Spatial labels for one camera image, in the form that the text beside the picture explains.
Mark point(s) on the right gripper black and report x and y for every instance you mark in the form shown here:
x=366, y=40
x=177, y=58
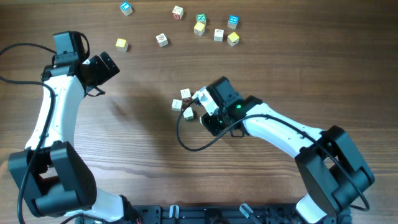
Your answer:
x=209, y=121

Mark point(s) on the plain white block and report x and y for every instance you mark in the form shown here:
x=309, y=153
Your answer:
x=177, y=105
x=188, y=114

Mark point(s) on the white block red picture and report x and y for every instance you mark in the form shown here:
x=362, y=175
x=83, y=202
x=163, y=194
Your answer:
x=161, y=40

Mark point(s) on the red-framed picture block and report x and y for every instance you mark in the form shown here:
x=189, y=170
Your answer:
x=186, y=95

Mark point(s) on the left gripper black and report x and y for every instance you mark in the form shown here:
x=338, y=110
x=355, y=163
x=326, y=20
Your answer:
x=105, y=73

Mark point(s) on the yellow block centre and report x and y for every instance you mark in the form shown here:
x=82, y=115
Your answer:
x=199, y=28

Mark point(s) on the yellow block right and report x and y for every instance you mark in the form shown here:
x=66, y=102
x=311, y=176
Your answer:
x=233, y=39

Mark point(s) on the blue block top right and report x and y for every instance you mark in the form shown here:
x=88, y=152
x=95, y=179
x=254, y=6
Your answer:
x=233, y=21

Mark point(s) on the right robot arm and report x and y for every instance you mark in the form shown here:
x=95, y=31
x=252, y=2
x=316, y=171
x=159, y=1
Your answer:
x=333, y=170

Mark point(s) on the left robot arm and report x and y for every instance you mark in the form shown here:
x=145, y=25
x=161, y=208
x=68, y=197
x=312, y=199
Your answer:
x=53, y=180

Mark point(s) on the red-edged block top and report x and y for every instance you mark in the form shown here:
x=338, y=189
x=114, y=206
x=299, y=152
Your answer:
x=177, y=12

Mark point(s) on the blue letter block far left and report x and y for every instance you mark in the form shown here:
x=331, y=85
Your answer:
x=126, y=8

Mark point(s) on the green letter N block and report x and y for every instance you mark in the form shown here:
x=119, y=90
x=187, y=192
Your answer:
x=201, y=18

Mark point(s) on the yellow block left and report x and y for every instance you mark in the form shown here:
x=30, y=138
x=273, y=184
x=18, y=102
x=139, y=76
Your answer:
x=122, y=45

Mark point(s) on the yellow block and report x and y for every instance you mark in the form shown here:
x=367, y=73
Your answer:
x=199, y=28
x=122, y=45
x=233, y=39

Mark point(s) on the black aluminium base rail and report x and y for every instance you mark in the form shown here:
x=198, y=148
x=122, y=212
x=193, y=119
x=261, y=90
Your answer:
x=273, y=213

